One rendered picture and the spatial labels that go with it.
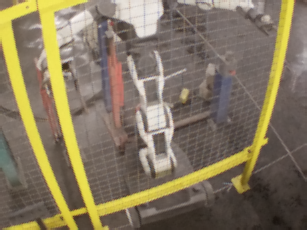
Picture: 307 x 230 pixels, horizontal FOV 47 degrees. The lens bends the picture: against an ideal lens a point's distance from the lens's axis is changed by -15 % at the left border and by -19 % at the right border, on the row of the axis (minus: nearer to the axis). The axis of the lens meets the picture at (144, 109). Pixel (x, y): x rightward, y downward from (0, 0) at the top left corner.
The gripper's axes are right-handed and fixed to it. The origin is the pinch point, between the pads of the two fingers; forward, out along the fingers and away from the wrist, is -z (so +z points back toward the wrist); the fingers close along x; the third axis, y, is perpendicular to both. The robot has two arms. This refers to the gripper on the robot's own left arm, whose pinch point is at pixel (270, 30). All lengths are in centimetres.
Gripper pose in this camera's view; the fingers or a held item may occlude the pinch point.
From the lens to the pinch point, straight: 207.4
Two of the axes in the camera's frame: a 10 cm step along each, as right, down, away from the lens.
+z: -3.9, -6.7, 6.3
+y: -0.2, -6.8, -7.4
